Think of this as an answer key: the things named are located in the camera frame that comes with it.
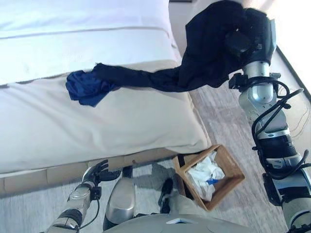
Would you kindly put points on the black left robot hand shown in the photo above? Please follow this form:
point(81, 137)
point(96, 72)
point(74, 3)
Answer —
point(97, 173)

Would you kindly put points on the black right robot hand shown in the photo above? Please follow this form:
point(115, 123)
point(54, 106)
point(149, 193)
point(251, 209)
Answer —
point(264, 38)

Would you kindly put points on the black garment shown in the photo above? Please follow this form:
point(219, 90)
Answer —
point(206, 48)

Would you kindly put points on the blue garment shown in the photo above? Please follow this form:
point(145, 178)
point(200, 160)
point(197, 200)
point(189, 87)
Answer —
point(85, 87)

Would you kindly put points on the white garment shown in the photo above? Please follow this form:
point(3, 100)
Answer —
point(204, 171)

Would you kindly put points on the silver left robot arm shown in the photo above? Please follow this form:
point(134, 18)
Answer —
point(77, 199)

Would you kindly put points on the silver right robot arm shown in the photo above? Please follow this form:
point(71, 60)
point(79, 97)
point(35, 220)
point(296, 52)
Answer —
point(260, 94)

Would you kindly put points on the bed with beige cover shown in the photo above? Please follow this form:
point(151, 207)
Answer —
point(109, 126)

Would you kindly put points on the woven wooden basket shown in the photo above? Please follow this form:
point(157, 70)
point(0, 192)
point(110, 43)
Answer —
point(233, 174)

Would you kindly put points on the silver left robot leg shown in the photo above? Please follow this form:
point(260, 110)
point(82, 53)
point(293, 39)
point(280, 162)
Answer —
point(121, 201)

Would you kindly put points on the silver robot leg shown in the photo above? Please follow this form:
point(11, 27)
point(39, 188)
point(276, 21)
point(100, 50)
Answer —
point(166, 191)
point(121, 201)

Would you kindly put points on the silver right robot leg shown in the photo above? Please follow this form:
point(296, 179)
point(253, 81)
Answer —
point(166, 191)

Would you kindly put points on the grey patterned rug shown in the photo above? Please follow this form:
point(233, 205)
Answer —
point(230, 116)

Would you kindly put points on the grey robot torso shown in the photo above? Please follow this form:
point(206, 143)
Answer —
point(182, 224)

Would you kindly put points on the white duvet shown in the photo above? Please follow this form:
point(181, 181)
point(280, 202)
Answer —
point(85, 36)

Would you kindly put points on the tan wooden bed frame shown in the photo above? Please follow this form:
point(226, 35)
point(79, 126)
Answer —
point(73, 170)

